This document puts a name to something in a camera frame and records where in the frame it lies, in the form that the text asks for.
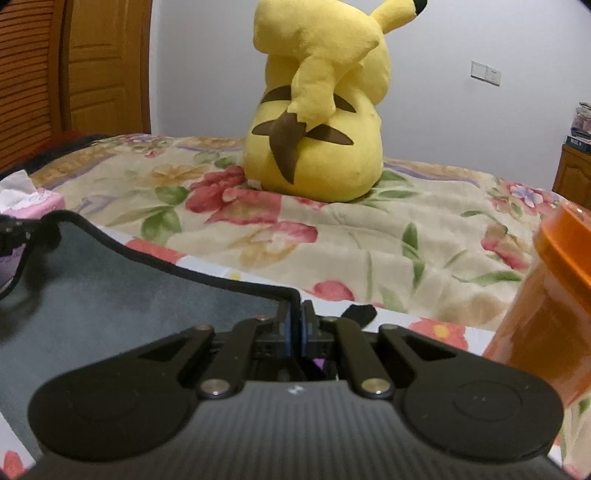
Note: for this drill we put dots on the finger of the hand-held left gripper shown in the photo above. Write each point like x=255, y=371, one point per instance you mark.
x=14, y=233

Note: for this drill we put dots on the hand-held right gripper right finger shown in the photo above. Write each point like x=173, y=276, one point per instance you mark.
x=305, y=326

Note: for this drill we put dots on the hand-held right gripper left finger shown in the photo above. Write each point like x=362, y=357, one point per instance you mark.
x=286, y=324

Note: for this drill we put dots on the grey towel with black edge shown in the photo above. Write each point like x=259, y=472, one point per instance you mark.
x=115, y=286

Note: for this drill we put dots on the pink tissue pack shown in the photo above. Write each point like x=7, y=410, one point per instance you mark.
x=32, y=201

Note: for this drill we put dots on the small black cloth piece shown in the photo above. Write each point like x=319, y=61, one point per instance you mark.
x=360, y=314

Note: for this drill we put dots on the floral blanket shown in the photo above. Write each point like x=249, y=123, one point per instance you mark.
x=415, y=249

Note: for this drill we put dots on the wooden louvered door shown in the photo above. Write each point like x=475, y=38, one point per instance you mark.
x=25, y=78

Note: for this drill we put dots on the wooden panel door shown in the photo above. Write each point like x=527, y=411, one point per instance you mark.
x=106, y=69

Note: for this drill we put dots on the yellow plush toy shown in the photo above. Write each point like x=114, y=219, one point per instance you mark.
x=323, y=138

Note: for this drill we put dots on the orange plastic container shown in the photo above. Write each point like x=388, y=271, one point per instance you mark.
x=545, y=314

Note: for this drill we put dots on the wooden cabinet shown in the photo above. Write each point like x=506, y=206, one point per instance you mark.
x=575, y=177

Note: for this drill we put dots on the stack of books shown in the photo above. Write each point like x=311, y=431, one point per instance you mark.
x=582, y=127

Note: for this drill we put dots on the white wall switch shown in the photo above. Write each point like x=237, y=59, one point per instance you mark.
x=485, y=73

